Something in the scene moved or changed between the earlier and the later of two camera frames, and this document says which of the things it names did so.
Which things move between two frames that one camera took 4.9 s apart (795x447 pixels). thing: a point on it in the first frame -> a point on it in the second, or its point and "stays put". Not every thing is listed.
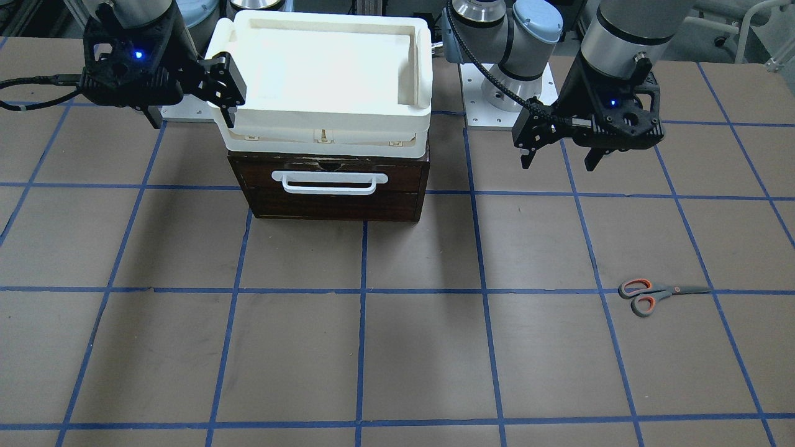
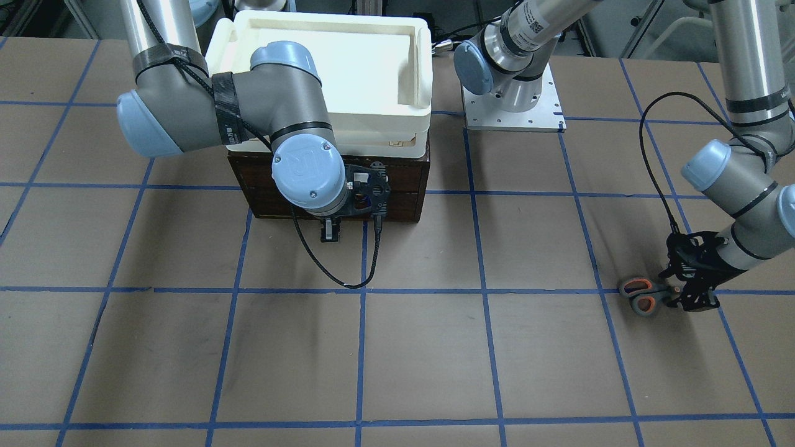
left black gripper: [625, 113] -> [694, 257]
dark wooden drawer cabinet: [400, 198] stays put
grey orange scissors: [646, 294] stays put
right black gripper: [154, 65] -> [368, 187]
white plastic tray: [330, 84] stays put
